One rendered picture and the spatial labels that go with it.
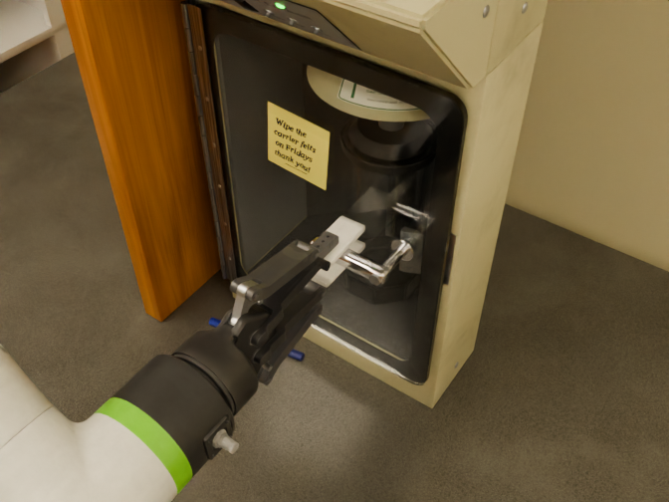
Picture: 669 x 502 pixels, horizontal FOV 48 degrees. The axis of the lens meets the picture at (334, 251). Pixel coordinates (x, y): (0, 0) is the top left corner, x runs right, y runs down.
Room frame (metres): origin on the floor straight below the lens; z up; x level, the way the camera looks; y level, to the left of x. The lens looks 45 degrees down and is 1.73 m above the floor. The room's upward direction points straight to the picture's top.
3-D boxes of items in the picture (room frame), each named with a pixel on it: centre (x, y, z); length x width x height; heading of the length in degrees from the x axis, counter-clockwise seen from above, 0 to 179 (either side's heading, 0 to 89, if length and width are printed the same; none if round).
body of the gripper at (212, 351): (0.41, 0.09, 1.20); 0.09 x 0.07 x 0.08; 145
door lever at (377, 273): (0.53, -0.03, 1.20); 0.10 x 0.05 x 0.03; 55
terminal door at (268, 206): (0.60, 0.02, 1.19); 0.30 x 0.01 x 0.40; 55
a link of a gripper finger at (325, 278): (0.53, 0.00, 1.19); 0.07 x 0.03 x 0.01; 145
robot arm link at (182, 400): (0.34, 0.13, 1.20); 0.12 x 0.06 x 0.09; 55
